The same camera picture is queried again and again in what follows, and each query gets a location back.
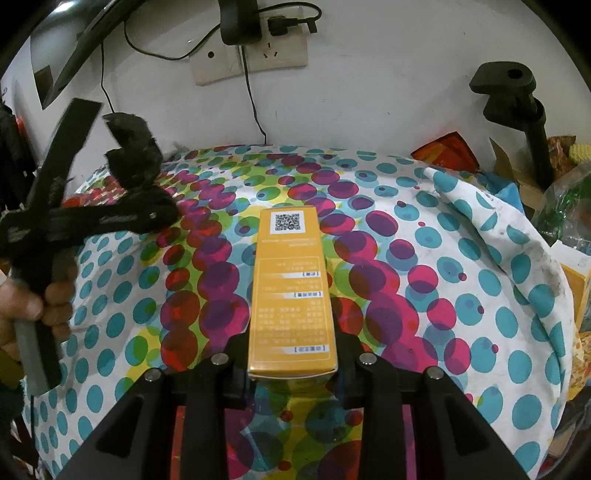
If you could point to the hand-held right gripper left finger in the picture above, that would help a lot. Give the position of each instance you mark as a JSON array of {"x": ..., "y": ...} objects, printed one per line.
[{"x": 235, "y": 369}]

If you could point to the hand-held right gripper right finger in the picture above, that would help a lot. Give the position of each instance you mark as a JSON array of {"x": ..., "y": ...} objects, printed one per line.
[{"x": 351, "y": 369}]

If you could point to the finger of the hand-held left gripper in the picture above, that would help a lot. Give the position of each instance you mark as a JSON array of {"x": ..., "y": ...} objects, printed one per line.
[
  {"x": 120, "y": 217},
  {"x": 69, "y": 143}
]

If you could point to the black toy figure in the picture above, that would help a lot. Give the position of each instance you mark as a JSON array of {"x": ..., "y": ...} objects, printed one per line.
[{"x": 131, "y": 152}]

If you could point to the yellow cardboard box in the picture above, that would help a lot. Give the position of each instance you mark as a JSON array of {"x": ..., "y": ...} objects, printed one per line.
[{"x": 291, "y": 300}]

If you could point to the person's left forearm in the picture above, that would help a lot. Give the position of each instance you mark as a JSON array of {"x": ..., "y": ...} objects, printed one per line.
[{"x": 9, "y": 397}]

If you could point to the person's left hand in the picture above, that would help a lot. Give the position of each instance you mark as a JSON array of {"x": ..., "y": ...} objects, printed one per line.
[{"x": 57, "y": 304}]

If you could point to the black puffer jacket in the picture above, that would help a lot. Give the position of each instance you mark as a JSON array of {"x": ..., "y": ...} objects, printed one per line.
[{"x": 14, "y": 157}]

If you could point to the polka dot blanket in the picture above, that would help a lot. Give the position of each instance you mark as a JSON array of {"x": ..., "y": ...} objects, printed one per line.
[{"x": 415, "y": 286}]

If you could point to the black power adapter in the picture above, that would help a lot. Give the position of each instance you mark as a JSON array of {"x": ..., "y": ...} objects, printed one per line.
[{"x": 240, "y": 23}]

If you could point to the orange red snack packet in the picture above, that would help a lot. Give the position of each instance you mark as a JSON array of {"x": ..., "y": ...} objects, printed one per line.
[{"x": 445, "y": 152}]

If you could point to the white and yellow box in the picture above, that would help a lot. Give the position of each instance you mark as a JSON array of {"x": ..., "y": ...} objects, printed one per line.
[{"x": 577, "y": 290}]

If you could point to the black power plug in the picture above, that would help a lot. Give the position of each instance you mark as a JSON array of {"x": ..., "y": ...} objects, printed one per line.
[{"x": 286, "y": 26}]

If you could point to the brown cardboard box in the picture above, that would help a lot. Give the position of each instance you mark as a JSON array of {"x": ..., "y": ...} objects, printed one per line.
[{"x": 512, "y": 170}]

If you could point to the clear green plastic bag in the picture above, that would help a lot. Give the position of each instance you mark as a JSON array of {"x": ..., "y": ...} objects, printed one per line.
[{"x": 563, "y": 207}]

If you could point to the colourful snack packet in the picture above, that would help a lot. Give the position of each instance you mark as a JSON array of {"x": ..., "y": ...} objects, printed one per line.
[{"x": 559, "y": 154}]

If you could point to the black desk clamp stand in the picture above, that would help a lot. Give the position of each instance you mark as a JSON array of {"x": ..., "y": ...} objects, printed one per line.
[{"x": 508, "y": 92}]

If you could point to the beige wall power socket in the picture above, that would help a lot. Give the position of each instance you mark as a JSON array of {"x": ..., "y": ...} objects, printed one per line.
[{"x": 277, "y": 53}]

